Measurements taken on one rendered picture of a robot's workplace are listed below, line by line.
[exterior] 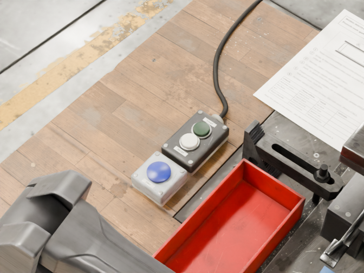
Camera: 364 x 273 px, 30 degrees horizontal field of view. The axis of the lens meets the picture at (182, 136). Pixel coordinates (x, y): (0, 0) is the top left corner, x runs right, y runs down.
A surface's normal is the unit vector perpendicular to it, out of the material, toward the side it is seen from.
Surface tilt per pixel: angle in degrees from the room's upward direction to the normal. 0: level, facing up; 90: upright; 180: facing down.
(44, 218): 36
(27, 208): 2
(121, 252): 18
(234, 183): 90
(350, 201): 0
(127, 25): 0
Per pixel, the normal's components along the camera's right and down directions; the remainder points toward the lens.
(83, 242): 0.25, -0.43
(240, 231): -0.02, -0.59
